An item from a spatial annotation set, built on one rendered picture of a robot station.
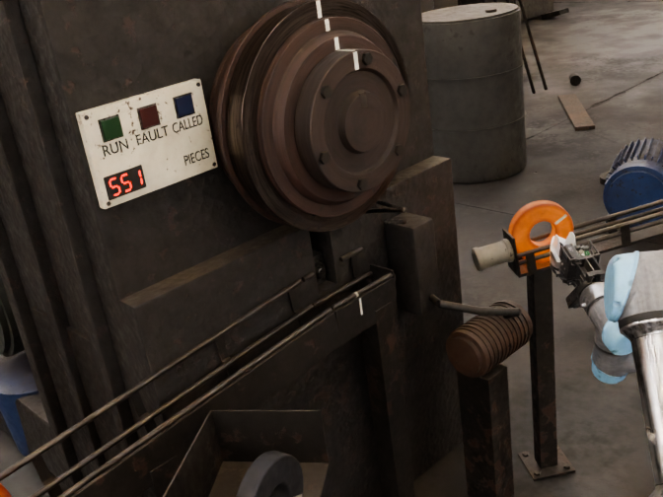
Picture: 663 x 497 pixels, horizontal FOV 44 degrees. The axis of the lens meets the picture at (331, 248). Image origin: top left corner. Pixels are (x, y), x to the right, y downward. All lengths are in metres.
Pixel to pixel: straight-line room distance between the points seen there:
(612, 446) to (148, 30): 1.70
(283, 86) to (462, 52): 2.85
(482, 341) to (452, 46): 2.58
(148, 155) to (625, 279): 0.88
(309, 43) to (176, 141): 0.32
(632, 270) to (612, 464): 1.08
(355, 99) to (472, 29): 2.77
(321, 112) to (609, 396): 1.52
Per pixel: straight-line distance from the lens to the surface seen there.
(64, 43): 1.51
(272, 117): 1.55
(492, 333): 2.01
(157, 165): 1.59
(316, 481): 1.47
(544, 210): 2.04
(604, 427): 2.58
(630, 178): 3.67
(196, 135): 1.63
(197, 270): 1.67
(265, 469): 1.28
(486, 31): 4.35
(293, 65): 1.56
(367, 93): 1.61
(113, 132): 1.53
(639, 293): 1.44
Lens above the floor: 1.52
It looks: 23 degrees down
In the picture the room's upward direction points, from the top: 8 degrees counter-clockwise
